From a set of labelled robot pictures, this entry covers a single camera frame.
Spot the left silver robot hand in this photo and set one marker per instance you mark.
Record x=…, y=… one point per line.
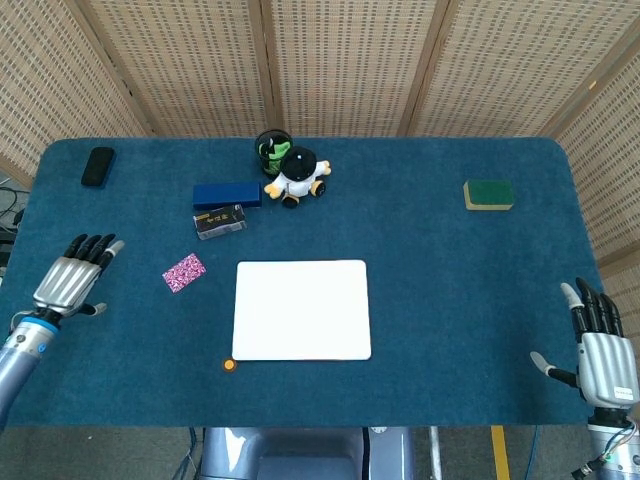
x=67, y=282

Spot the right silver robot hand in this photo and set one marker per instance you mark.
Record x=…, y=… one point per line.
x=607, y=365

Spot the pink glitter card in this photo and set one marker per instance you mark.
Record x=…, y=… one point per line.
x=184, y=273

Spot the small orange disc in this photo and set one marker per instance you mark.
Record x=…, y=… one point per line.
x=229, y=365

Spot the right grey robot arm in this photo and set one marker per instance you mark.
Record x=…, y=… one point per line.
x=617, y=455

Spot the black rectangular block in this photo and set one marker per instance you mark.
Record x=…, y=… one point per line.
x=98, y=167

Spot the black box with gold print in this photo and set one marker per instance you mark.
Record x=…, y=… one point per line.
x=220, y=222

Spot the white rectangular board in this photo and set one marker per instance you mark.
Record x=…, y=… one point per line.
x=301, y=310

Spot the dark blue rectangular box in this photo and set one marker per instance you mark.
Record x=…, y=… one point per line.
x=227, y=194

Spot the blue felt table mat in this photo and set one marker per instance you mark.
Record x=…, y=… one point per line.
x=425, y=300

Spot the green yellow sponge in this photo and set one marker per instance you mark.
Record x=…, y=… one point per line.
x=490, y=194

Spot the black mesh pen holder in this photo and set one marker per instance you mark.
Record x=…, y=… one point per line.
x=262, y=150

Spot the green item in pen holder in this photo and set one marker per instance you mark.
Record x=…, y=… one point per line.
x=276, y=152

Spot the black white plush toy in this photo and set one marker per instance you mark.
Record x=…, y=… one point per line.
x=299, y=175

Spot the grey robot torso base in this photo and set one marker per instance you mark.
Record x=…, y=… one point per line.
x=300, y=455

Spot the bamboo folding screen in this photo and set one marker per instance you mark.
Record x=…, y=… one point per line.
x=350, y=65

